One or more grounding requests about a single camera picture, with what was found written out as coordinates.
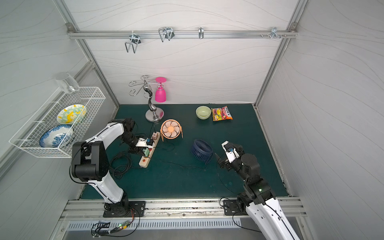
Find black orange fan cable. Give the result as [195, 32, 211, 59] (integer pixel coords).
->
[149, 121, 176, 152]

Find clear drinking glass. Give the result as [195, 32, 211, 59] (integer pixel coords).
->
[55, 73, 80, 94]

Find yellow green patterned plate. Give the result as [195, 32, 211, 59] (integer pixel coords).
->
[57, 104, 87, 125]

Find pink USB power adapter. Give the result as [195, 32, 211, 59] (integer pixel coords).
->
[152, 132, 160, 141]

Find green ceramic bowl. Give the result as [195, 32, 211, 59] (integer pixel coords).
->
[196, 106, 212, 120]

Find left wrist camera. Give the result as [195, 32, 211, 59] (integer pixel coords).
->
[136, 138, 154, 148]

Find black blue fan cable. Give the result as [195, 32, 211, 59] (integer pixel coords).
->
[149, 155, 211, 171]

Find black power strip cord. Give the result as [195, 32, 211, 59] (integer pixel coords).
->
[108, 149, 142, 180]

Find white wire basket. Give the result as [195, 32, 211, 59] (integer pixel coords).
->
[9, 87, 106, 158]

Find green USB power adapter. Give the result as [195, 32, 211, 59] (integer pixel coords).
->
[143, 148, 151, 158]

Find blue white patterned plate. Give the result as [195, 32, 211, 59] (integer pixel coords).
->
[39, 125, 74, 148]

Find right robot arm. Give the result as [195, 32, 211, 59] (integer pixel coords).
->
[216, 141, 299, 240]

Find small circuit board wires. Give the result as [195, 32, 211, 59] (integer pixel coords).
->
[90, 220, 142, 238]

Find metal hook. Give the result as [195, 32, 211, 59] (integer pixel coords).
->
[260, 28, 287, 39]
[158, 27, 175, 42]
[125, 33, 141, 54]
[198, 27, 204, 40]

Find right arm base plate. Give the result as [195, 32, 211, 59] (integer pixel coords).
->
[221, 199, 247, 216]

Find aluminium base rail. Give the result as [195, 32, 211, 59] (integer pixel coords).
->
[60, 197, 307, 221]

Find chrome cup holder stand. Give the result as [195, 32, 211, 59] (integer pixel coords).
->
[129, 75, 164, 123]

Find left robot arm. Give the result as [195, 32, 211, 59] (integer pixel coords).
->
[69, 118, 154, 209]

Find aluminium top rail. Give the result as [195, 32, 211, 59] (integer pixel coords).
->
[68, 26, 299, 40]

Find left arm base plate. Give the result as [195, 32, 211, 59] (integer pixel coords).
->
[103, 201, 146, 218]

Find colourful candy bag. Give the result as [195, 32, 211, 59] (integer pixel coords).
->
[212, 106, 233, 122]

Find white power strip red sockets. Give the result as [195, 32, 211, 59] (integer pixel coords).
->
[137, 132, 160, 168]

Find navy blue desk fan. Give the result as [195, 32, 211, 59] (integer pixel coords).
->
[190, 139, 214, 164]

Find pink plastic goblet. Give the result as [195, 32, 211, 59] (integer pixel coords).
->
[155, 77, 167, 103]

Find orange desk fan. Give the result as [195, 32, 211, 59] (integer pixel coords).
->
[160, 119, 184, 141]

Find white slotted cable duct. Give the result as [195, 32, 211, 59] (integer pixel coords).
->
[67, 218, 242, 231]

